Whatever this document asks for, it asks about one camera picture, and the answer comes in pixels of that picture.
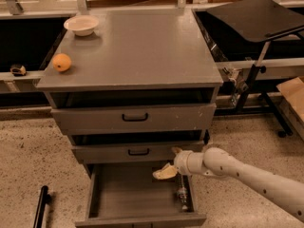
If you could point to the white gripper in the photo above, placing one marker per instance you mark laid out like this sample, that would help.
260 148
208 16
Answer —
181 162

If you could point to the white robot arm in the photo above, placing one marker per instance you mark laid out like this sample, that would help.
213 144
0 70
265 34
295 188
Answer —
218 164

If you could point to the grey top drawer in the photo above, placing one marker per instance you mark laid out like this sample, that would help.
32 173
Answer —
113 120

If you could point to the grey open bottom drawer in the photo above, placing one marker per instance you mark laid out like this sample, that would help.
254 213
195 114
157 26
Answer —
126 195

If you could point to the grey middle drawer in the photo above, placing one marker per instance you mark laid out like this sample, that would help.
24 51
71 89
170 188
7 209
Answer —
131 152

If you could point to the grey drawer cabinet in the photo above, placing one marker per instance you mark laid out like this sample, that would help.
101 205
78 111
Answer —
137 57

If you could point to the brown cardboard box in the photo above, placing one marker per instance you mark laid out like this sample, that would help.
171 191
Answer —
292 104

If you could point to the black bar on floor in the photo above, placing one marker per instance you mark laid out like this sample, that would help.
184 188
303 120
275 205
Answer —
44 199

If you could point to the orange fruit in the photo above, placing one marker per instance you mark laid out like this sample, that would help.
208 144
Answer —
61 62

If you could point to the white bowl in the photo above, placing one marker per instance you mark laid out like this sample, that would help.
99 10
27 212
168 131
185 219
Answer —
81 25

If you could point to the black tray stand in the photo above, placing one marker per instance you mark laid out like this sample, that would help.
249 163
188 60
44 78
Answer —
265 41

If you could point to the yellow black tape measure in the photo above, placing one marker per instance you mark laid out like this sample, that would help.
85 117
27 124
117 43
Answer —
18 70

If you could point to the metal clamp bracket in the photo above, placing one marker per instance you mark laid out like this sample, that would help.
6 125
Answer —
235 76

